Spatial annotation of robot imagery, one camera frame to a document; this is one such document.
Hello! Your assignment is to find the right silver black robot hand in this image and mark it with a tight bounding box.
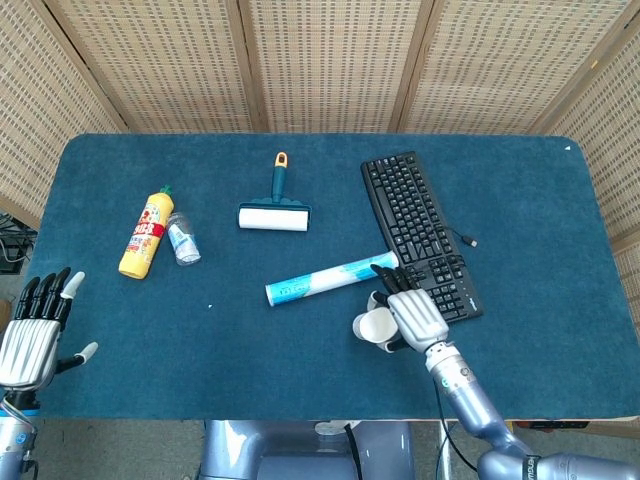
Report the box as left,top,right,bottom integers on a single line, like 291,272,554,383
368,263,450,354

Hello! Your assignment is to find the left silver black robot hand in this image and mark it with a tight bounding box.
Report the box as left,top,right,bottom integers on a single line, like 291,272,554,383
0,267,99,391

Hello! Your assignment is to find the white paper cup blue flower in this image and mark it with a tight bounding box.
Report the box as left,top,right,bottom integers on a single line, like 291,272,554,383
352,306,401,346

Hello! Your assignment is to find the blue white wrapped roll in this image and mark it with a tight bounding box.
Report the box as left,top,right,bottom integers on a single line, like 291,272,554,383
264,251,400,309

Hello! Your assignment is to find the black computer keyboard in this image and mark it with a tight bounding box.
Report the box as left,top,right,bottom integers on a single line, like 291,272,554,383
360,151,485,324

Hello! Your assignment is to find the yellow plastic bottle red label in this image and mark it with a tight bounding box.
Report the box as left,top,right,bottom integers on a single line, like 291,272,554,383
117,184,174,280

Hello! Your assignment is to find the blue fabric table cover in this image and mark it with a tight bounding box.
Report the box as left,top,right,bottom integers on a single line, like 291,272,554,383
22,132,632,421

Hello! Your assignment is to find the clear plastic bottle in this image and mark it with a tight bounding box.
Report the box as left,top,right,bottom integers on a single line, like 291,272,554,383
167,211,203,267

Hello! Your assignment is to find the grey blue robot torso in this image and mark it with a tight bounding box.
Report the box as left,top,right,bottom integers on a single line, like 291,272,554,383
197,419,416,480

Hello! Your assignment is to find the black keyboard USB cable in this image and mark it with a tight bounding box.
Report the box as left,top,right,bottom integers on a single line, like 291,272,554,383
439,227,479,266

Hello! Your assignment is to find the black cable tangle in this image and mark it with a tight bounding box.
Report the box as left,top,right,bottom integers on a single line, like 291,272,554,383
0,212,36,274

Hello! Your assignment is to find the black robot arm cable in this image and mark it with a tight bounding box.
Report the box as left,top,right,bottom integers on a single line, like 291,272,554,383
432,379,479,474

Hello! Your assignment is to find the black torso cable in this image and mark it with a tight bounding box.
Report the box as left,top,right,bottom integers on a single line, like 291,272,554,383
343,423,365,480

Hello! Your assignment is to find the teal handled lint roller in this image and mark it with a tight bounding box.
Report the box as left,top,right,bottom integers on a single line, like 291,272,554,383
237,151,312,234

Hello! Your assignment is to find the woven folding screen wood frame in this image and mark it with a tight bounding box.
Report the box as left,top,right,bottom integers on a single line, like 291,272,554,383
0,0,640,326

